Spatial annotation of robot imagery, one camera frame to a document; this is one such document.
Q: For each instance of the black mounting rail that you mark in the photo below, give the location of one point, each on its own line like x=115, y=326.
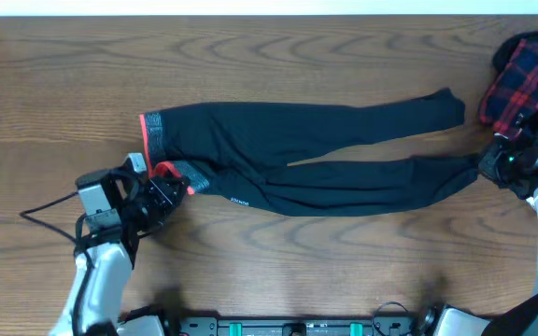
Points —
x=396, y=323

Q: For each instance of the black leggings red waistband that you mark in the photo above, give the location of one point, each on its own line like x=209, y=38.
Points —
x=272, y=155

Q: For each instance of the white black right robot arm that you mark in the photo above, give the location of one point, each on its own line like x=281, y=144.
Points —
x=520, y=321

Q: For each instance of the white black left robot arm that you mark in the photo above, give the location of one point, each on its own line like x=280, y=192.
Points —
x=120, y=210

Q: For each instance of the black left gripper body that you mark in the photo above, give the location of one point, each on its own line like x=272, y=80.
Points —
x=150, y=205

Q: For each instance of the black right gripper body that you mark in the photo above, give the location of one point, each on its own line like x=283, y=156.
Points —
x=512, y=165

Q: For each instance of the red navy plaid garment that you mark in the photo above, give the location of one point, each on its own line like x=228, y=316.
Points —
x=511, y=101

